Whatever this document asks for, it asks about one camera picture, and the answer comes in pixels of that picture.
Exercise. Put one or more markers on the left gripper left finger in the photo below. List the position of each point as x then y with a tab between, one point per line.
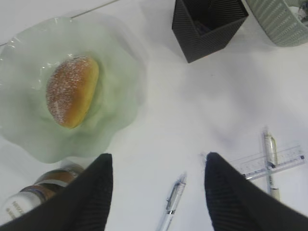
83	205

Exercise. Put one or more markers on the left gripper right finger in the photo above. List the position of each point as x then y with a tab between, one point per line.
236	204

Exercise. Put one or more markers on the transparent plastic ruler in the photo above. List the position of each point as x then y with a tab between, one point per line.
254	166

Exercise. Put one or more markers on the brown coffee drink bottle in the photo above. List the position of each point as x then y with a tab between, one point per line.
43	189

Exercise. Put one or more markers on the sugared bread roll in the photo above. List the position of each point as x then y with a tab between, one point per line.
70	90

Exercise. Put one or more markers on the grey grip pen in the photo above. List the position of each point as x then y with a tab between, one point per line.
172	203

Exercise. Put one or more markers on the blue grip pen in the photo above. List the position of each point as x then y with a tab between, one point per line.
271	161

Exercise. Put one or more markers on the green wavy glass plate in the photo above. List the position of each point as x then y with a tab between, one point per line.
26	65

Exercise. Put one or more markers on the black mesh pen holder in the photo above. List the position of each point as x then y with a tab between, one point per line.
203	27

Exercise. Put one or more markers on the green plastic basket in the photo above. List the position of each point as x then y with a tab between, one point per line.
279	22

